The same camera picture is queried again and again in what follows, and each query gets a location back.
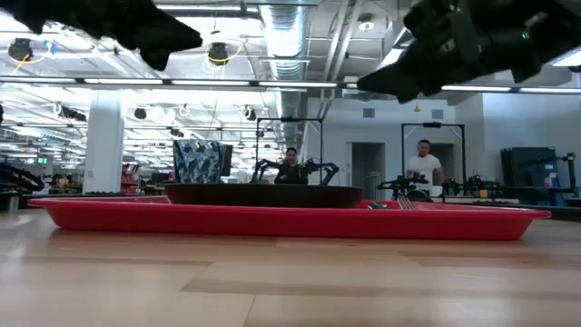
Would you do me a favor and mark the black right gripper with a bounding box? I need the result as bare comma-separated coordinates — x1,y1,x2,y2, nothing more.
356,0,546,105

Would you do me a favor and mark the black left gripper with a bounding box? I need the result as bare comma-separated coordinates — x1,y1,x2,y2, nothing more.
0,0,204,72

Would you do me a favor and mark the black round plate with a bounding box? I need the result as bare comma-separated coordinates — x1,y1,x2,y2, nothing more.
163,182,366,211

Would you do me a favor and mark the red plastic tray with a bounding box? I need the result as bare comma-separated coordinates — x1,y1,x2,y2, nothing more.
27,195,553,242

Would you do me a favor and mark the black ceiling device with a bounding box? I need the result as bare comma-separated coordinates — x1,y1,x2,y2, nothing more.
7,37,34,62
207,41,231,65

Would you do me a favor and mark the standing person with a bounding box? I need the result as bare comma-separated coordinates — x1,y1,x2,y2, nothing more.
404,138,447,195

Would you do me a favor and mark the white building pillar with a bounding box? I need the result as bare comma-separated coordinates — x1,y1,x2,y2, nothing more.
82,89,126,194

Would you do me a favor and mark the background robot with green lights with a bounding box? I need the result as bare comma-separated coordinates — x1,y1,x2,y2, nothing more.
445,172,501,200

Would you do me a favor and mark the black computer monitor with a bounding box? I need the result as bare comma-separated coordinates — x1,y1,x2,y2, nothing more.
222,144,234,178

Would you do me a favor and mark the seated person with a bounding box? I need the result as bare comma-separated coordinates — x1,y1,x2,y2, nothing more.
272,146,310,186

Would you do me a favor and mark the dark blue cabinet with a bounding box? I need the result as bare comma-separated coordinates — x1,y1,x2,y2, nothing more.
499,145,560,189

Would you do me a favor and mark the black metal frame stand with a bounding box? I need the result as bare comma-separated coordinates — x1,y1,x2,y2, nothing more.
400,121,467,193
254,116,325,185

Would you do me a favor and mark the silver ceiling air duct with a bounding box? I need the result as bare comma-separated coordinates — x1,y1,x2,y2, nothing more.
257,3,315,84

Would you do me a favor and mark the black stand post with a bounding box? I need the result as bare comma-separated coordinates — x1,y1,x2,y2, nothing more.
539,152,578,193

